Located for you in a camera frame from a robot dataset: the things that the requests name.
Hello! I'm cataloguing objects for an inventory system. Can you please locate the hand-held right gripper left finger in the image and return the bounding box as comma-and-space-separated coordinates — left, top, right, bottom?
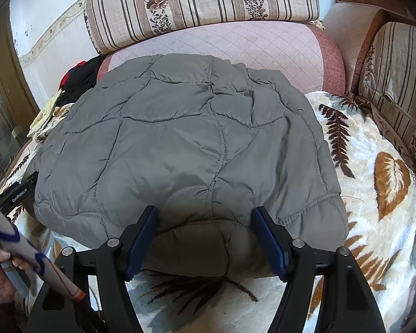
27, 205, 160, 333

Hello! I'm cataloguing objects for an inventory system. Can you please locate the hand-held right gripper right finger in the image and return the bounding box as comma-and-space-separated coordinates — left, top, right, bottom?
252, 206, 387, 333

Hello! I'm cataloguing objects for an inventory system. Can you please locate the grey quilted puffer jacket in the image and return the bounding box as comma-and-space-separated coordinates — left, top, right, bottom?
32, 54, 349, 278

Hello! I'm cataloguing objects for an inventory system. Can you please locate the black and red clothes pile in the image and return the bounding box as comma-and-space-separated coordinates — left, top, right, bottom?
59, 55, 106, 106

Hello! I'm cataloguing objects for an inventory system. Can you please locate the white blue-printed tube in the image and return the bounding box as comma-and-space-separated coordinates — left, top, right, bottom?
0, 194, 87, 302

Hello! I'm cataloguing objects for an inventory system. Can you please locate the cream cloth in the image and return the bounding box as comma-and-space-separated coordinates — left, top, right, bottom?
27, 92, 75, 139

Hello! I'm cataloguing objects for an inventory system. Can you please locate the wooden glass door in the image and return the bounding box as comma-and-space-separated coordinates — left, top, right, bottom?
0, 7, 39, 181

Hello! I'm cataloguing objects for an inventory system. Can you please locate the leaf print blanket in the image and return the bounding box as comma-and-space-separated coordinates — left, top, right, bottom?
0, 90, 416, 333

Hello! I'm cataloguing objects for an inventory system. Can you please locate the pink sofa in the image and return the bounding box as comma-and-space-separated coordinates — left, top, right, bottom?
96, 0, 416, 96

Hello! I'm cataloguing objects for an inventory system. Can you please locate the square striped floral sofa cushion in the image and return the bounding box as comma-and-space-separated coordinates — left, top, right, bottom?
359, 21, 416, 167

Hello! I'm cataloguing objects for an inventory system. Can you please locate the long striped floral sofa cushion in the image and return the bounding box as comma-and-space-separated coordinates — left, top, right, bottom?
83, 0, 321, 55

